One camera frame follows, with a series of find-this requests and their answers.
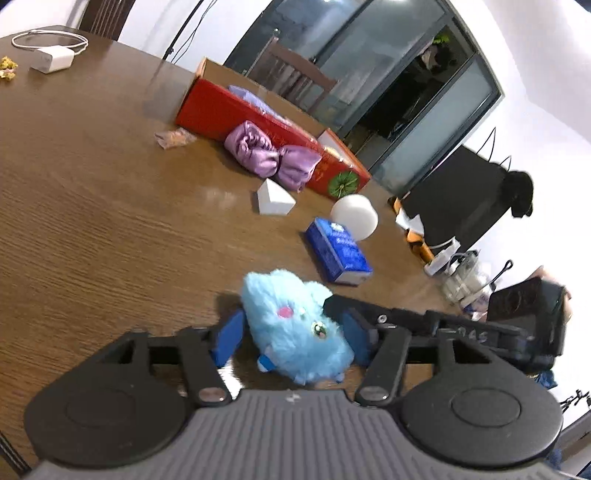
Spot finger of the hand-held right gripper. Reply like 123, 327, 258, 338
323, 295, 437, 336

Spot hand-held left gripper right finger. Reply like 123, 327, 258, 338
342, 310, 481, 408

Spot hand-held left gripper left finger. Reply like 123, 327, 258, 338
113, 309, 246, 408

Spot blue plush toy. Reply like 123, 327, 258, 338
241, 270, 355, 385

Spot blue tissue packet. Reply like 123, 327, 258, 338
305, 217, 374, 287

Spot white triangular sponge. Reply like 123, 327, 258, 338
257, 178, 297, 217

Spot purple satin scrunchie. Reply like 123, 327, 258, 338
224, 120, 323, 193

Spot red cardboard box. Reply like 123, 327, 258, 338
175, 56, 373, 202

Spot lavender fluffy headband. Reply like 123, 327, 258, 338
228, 84, 278, 116

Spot orange wrapper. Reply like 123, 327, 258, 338
390, 196, 436, 264

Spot clear glass cup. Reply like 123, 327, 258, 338
442, 251, 485, 305

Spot black coat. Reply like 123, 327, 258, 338
502, 170, 535, 219

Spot black paper bag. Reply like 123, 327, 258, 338
401, 145, 514, 259

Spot small clear snack packet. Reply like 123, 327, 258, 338
154, 128, 195, 150

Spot dark wooden chair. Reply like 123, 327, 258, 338
78, 0, 136, 42
246, 39, 339, 116

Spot hanging clothes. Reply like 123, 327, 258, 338
418, 34, 451, 70

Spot black framed sliding glass door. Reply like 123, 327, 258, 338
223, 0, 503, 197

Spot studio light on stand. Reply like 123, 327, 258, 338
161, 0, 208, 61

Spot white charger with cable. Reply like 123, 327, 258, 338
11, 29, 89, 73

